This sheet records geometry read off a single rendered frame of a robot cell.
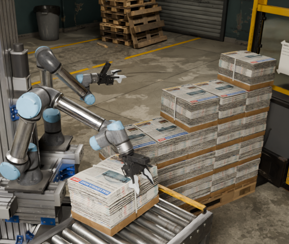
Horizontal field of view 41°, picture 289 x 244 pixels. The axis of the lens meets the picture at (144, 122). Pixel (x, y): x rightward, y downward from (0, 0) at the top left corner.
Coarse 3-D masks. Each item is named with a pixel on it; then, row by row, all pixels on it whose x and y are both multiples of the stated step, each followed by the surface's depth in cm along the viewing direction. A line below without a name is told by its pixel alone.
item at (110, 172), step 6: (96, 168) 205; (102, 168) 205; (114, 174) 197; (120, 174) 197; (126, 180) 191; (132, 192) 193; (132, 198) 194; (132, 204) 195; (138, 204) 199; (132, 210) 196
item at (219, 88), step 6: (192, 84) 324; (198, 84) 324; (204, 84) 325; (210, 84) 325; (216, 84) 326; (222, 84) 326; (228, 84) 327; (204, 90) 313; (210, 90) 312; (216, 90) 313; (222, 90) 313; (228, 90) 313; (234, 90) 314; (240, 90) 314; (222, 96) 299; (228, 96) 300
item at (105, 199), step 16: (80, 176) 196; (96, 176) 196; (112, 176) 196; (80, 192) 191; (96, 192) 182; (112, 192) 181; (128, 192) 189; (80, 208) 196; (96, 208) 187; (112, 208) 183; (128, 208) 193; (112, 224) 185
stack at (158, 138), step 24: (240, 120) 321; (144, 144) 275; (168, 144) 285; (192, 144) 300; (216, 144) 316; (240, 144) 332; (168, 168) 294; (192, 168) 308; (216, 168) 327; (192, 192) 320
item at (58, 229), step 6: (66, 222) 200; (72, 222) 200; (54, 228) 196; (60, 228) 196; (42, 234) 191; (48, 234) 191; (54, 234) 191; (60, 234) 194; (36, 240) 187; (42, 240) 187; (48, 240) 189; (66, 240) 200
